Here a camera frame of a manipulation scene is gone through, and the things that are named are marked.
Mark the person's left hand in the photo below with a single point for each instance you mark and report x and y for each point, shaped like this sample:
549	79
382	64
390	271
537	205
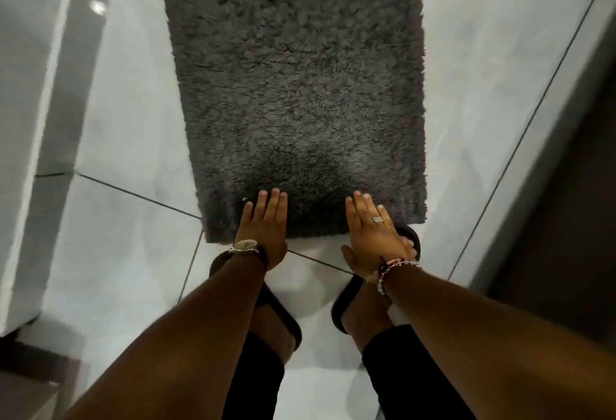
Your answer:
263	234

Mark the person's right hand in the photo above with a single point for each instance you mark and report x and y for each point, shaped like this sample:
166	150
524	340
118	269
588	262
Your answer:
373	241

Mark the person's right middle finger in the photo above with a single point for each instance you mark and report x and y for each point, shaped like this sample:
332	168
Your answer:
362	207

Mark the person's left little finger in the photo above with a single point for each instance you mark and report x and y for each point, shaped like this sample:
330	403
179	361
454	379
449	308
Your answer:
247	213

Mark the person's right little finger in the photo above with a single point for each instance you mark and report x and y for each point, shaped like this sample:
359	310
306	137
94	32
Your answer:
386	218

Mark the person's left middle finger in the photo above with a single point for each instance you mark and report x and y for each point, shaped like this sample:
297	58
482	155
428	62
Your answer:
273	203

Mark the person's right thumb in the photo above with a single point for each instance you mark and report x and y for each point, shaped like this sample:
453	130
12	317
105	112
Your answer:
347	255

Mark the person's right forearm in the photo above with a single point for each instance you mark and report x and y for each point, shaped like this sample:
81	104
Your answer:
481	338

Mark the person's left forearm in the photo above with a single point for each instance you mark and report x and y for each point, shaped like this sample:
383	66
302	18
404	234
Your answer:
183	338

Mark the black sandal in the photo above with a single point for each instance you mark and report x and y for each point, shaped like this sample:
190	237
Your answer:
342	304
284	311

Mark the person's right foot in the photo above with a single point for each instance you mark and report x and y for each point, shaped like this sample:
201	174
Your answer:
368	314

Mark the person's foot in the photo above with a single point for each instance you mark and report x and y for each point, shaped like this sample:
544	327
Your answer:
368	314
274	333

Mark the person's left foot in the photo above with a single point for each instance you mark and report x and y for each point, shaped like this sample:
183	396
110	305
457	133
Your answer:
274	333

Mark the grey shaggy bath mat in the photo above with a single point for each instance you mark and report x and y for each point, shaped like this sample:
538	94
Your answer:
298	78

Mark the black trousers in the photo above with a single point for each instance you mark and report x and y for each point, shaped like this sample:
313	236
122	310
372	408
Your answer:
409	376

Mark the dark door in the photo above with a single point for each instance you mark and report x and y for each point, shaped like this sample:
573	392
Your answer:
568	217

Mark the white cabinet panel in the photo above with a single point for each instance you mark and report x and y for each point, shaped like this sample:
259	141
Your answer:
24	97

